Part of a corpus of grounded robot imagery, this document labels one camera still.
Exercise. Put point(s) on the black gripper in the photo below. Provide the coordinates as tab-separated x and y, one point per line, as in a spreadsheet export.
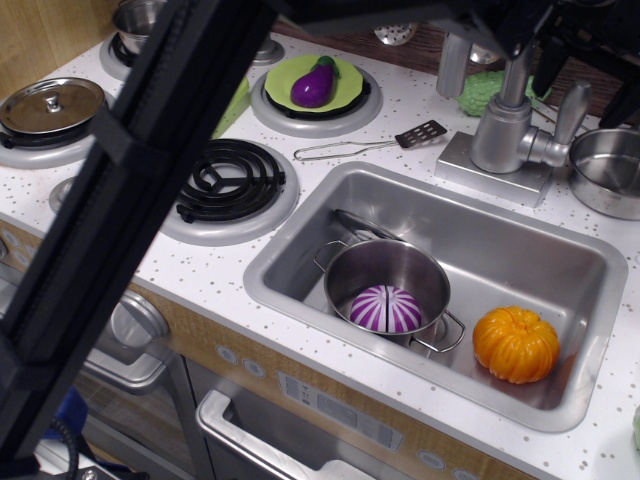
586	30

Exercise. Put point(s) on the silver faucet lever handle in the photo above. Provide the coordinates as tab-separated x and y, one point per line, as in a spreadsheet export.
540	146

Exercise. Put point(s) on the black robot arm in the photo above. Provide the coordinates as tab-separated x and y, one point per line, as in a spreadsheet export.
106	234

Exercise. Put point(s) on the steel pot right of faucet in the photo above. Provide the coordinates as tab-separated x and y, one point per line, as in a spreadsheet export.
605	172

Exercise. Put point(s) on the green bumpy toy vegetable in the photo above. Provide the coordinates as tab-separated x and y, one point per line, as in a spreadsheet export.
479	89

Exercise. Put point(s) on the hanging steel ladle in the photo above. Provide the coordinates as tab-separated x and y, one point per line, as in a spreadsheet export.
482	56

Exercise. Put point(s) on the silver toy faucet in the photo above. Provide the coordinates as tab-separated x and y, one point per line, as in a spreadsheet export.
489	161

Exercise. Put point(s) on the small metal spatula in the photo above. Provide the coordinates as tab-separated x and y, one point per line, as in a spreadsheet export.
418	136

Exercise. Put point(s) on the hanging steel strainer spoon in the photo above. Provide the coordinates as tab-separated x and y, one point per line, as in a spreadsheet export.
396	34

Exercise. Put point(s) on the burner under green plate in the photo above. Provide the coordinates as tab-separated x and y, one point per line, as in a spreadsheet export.
361	115

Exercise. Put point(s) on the silver toy sink basin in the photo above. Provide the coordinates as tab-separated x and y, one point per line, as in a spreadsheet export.
459	258

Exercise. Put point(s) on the purple toy eggplant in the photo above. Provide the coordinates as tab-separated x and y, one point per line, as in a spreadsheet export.
316	88

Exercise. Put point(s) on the orange toy pumpkin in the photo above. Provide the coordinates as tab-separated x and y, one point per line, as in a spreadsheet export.
515	345

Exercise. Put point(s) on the steel pot in sink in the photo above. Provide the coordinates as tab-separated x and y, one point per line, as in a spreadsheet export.
350	269

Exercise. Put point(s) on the purple white striped onion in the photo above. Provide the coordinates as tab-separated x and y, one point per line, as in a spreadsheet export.
385	309

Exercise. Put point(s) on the light green plate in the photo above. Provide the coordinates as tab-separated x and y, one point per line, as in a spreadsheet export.
281	78

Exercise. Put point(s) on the grey stove knob back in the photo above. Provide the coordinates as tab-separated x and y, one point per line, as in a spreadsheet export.
269	52

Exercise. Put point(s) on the grey stove knob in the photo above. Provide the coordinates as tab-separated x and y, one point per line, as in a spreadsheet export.
59	194
269	52

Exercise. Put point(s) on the green toy cutting board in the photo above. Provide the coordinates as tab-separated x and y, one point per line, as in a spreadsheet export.
236	107

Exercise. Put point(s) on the black coil burner front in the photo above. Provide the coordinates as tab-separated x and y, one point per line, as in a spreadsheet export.
237	191

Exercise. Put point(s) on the steel pot back left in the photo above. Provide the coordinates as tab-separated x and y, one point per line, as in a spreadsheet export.
134	21

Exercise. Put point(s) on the back left burner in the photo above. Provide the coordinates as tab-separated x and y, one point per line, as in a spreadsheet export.
116	60

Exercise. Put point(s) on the silver oven dial knob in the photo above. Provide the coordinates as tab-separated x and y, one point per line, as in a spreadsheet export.
135	322

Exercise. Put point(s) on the left front burner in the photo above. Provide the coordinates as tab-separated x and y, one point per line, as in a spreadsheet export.
49	150

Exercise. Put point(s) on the steel lid with knob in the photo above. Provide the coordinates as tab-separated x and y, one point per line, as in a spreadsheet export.
52	106

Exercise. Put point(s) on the grey stove knob front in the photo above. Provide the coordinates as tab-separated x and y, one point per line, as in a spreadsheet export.
59	194

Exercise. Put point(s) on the silver oven door handle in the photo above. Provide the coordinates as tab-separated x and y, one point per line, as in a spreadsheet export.
212	417

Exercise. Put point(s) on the silver left door handle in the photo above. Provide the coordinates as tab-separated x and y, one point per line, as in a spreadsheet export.
146	375

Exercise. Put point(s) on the blue object with cable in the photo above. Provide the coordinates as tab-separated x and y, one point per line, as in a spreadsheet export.
66	427

